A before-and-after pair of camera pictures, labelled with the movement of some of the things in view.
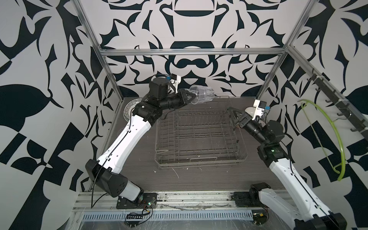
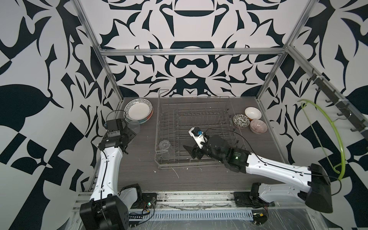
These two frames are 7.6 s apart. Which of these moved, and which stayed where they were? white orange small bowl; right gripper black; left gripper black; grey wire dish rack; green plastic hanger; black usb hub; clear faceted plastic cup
Moved: clear faceted plastic cup; left gripper black; right gripper black
Stayed: grey wire dish rack; black usb hub; white orange small bowl; green plastic hanger
